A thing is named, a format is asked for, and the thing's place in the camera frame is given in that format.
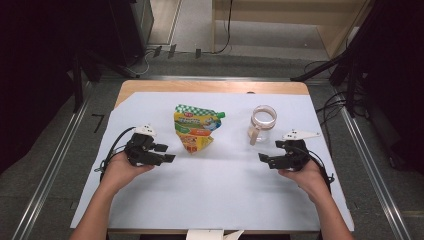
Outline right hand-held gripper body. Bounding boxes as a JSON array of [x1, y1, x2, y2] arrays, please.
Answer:
[[277, 129, 322, 173]]

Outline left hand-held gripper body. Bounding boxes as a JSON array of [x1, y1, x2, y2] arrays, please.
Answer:
[[123, 123, 165, 168]]

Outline clear jar with beige clasp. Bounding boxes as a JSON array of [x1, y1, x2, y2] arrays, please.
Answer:
[[247, 104, 278, 147]]

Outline yellow green sauce pouch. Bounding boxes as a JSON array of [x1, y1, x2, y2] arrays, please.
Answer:
[[173, 103, 227, 155]]

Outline person's right hand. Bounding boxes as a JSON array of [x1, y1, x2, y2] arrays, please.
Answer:
[[278, 159, 331, 205]]

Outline person's left hand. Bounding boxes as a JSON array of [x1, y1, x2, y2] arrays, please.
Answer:
[[99, 151, 156, 194]]

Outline white paper mat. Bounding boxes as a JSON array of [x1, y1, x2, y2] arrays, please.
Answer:
[[69, 91, 355, 233]]

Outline white paper box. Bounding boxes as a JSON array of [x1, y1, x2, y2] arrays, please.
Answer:
[[185, 228, 245, 240]]

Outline black metal stand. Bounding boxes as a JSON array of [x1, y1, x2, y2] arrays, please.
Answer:
[[70, 46, 135, 113]]

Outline black tripod stand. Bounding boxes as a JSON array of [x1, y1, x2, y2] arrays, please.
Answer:
[[289, 0, 394, 118]]

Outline black cabinet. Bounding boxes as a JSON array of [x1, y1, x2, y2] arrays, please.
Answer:
[[109, 0, 155, 67]]

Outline light wooden shelf unit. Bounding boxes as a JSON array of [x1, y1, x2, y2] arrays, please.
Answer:
[[211, 0, 372, 60]]

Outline dark curtain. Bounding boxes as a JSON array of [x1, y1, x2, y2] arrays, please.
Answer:
[[0, 0, 113, 175], [356, 0, 424, 175]]

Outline black floor cables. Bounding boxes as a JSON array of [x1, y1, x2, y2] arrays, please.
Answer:
[[303, 59, 368, 158]]

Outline metal floor rail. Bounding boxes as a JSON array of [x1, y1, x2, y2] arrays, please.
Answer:
[[335, 99, 413, 240], [11, 79, 93, 240]]

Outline white floor cable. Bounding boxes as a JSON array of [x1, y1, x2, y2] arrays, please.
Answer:
[[127, 49, 152, 76]]

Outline black hanging cable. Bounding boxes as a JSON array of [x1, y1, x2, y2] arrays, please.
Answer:
[[212, 0, 235, 55]]

